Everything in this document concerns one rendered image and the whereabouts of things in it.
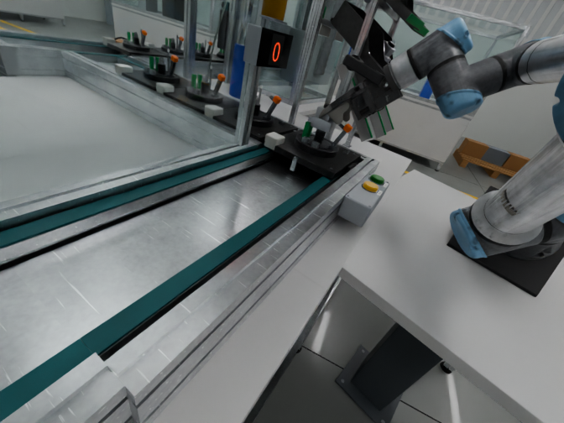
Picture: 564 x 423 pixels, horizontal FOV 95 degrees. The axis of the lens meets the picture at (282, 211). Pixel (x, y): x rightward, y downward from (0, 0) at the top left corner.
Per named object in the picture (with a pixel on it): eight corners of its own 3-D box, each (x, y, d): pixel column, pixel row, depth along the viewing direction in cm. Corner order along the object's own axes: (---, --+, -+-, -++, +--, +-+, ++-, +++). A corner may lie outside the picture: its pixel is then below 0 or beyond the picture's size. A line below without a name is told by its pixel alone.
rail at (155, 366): (368, 185, 96) (381, 159, 90) (142, 433, 28) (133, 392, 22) (354, 180, 97) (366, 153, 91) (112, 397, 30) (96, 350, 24)
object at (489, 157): (513, 175, 527) (528, 157, 504) (528, 190, 462) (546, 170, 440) (452, 154, 551) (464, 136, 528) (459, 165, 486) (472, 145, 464)
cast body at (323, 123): (334, 131, 80) (342, 107, 76) (328, 133, 76) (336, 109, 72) (310, 122, 83) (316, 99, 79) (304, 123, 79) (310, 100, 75)
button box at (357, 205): (381, 199, 80) (390, 182, 76) (361, 228, 64) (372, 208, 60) (360, 189, 82) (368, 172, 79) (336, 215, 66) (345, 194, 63)
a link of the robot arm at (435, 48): (473, 42, 51) (458, 5, 52) (415, 77, 58) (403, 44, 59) (477, 57, 57) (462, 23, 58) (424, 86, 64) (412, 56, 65)
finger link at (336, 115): (324, 133, 74) (354, 115, 69) (314, 113, 73) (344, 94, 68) (326, 132, 76) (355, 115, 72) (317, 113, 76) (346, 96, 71)
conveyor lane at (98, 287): (348, 182, 94) (359, 157, 88) (108, 393, 30) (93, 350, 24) (284, 151, 103) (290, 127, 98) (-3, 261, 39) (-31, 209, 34)
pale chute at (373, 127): (375, 138, 103) (386, 134, 100) (361, 142, 94) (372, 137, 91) (353, 70, 101) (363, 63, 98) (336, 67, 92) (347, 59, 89)
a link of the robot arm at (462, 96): (512, 90, 51) (491, 41, 52) (451, 111, 53) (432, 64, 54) (490, 108, 58) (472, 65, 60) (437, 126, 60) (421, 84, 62)
